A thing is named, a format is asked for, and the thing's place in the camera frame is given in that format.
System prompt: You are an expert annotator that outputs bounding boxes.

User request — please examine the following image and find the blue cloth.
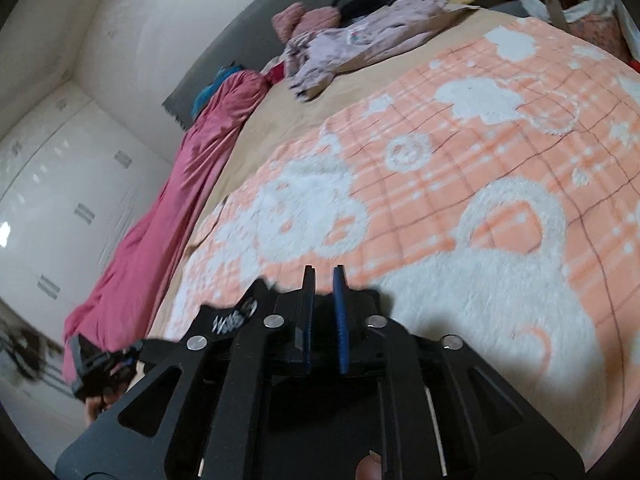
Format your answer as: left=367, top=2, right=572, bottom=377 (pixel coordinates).
left=192, top=62, right=243, bottom=118

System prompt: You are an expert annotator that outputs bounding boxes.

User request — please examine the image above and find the pink duvet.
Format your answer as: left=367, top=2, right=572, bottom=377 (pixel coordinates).
left=62, top=70, right=273, bottom=386

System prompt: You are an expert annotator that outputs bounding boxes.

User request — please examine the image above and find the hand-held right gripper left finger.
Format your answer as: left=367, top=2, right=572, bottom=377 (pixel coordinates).
left=55, top=264, right=317, bottom=480

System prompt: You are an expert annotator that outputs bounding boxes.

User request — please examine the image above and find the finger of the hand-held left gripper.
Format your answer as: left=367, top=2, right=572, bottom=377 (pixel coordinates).
left=102, top=341, right=147, bottom=378

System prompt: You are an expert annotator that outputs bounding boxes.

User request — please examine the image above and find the pink fluffy garment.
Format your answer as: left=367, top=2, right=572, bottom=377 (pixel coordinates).
left=271, top=2, right=342, bottom=43

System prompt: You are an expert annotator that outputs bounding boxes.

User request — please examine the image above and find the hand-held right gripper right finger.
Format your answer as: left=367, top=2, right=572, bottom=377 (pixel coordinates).
left=332, top=264, right=586, bottom=480

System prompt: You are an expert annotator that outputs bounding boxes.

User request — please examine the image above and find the person's right hand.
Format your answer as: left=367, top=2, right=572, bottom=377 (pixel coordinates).
left=355, top=452, right=383, bottom=480

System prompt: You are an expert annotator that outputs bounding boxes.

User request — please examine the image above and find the red garment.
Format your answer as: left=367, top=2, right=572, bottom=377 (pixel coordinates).
left=262, top=62, right=288, bottom=88

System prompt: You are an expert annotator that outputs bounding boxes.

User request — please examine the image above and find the lilac garment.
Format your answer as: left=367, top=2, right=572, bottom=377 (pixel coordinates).
left=282, top=0, right=481, bottom=101

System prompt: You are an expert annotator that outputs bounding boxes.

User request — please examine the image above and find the beige bed sheet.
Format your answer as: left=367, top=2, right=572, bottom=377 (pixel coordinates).
left=145, top=7, right=521, bottom=331

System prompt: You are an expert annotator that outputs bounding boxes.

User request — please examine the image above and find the black garment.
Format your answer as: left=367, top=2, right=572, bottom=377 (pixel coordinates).
left=340, top=0, right=406, bottom=21

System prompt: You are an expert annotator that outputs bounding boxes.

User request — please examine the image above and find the person's left hand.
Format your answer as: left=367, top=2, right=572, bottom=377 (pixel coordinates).
left=84, top=394, right=120, bottom=430

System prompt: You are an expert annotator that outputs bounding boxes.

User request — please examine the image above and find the white wardrobe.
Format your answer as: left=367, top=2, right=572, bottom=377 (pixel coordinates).
left=0, top=82, right=176, bottom=411

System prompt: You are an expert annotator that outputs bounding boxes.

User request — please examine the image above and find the grey headboard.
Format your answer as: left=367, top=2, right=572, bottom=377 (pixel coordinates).
left=161, top=0, right=381, bottom=131

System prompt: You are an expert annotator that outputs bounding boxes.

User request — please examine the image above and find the black sweater with orange cuffs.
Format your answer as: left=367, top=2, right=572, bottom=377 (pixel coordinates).
left=192, top=277, right=396, bottom=361

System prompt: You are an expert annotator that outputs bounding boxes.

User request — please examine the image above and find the dark blurred object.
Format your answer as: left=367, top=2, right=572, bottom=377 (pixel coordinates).
left=0, top=300, right=66, bottom=386

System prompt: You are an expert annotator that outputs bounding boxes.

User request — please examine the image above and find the orange white printed blanket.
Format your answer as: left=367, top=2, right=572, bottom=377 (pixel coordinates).
left=160, top=15, right=640, bottom=471

